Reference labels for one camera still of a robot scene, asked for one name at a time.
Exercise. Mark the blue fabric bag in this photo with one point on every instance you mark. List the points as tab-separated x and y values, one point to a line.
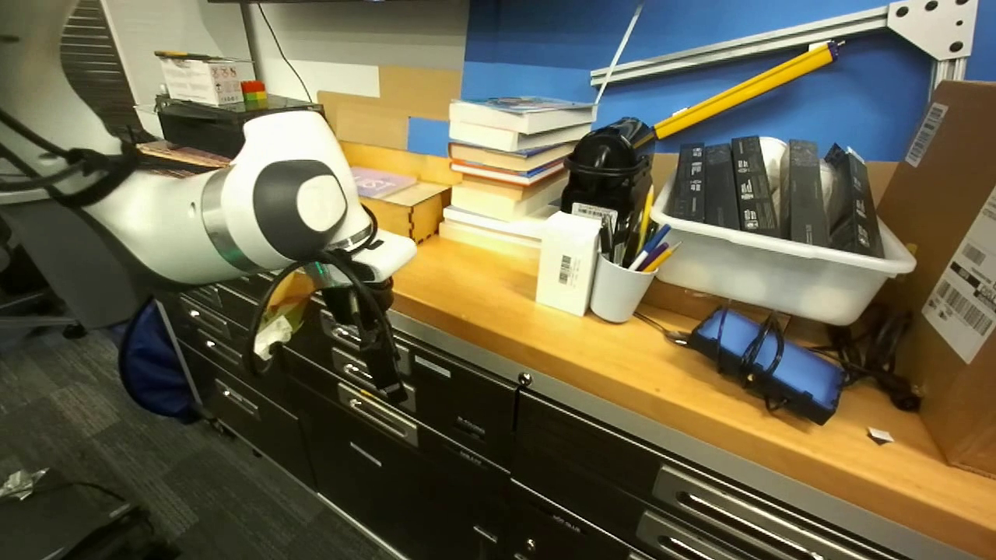
156	362

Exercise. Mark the crumpled white paper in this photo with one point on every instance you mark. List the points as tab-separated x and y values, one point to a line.
19	484

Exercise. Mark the flat white book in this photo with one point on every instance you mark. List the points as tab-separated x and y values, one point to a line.
482	229

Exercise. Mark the white plastic bin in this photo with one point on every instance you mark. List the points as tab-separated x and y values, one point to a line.
765	274

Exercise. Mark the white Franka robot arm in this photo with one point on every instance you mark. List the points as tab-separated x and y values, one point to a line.
176	229

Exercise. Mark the white pen cup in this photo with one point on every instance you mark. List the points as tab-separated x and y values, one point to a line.
619	294

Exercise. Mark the small white upright box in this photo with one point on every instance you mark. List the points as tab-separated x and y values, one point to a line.
563	266

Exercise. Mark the purple UIST booklet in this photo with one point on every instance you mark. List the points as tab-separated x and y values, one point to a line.
379	185

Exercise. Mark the yellow bar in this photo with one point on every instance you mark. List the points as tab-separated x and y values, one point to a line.
741	90

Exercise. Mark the black bag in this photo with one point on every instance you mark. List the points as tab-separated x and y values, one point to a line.
607	167

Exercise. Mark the orange pen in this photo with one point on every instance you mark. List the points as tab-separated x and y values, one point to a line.
660	259

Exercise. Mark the blue foam wall panel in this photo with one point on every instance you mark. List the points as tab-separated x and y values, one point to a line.
539	52

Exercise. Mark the blue pen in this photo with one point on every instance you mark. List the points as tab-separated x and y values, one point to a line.
659	241

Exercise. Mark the black drawer cabinet unit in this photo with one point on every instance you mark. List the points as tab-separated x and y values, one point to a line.
579	468

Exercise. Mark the brown board wall panel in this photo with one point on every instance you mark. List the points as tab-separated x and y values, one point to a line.
415	98

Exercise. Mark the book with dark cover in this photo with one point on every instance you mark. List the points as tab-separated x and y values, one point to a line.
519	109

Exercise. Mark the yellow pencil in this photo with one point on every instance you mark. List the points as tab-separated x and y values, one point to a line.
647	215

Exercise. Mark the white printed carton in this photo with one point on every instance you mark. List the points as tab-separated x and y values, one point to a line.
200	78

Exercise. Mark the black shelf box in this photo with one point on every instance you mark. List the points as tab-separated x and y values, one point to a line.
219	126

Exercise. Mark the red-spined book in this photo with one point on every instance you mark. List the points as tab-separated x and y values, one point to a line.
503	159

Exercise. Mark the thick cream book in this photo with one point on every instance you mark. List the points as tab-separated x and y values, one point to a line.
503	196

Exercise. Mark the thick white book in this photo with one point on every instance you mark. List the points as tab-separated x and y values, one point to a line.
507	138

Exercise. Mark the small white scrap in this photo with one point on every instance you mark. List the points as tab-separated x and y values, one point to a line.
877	437

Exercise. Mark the brown cardboard shipping box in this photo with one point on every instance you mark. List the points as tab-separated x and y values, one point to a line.
949	281

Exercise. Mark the red yellow green stack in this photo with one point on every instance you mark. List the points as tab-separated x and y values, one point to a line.
254	94

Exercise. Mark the wooden AUTOLAB tray box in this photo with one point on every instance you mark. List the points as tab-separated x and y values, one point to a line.
410	214

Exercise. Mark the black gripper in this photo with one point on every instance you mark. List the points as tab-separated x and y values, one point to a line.
355	304

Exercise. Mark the blue and black pack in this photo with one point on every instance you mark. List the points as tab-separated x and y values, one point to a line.
762	362

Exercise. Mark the black steel drawer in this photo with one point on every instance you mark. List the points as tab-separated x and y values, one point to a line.
461	405

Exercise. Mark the black flat box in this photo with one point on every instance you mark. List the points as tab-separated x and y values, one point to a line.
854	202
753	188
803	195
690	180
724	185

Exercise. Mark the thin white rod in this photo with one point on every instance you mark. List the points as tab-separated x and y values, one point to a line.
619	56

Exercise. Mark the aluminium extrusion rail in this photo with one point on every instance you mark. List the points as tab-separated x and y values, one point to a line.
765	42

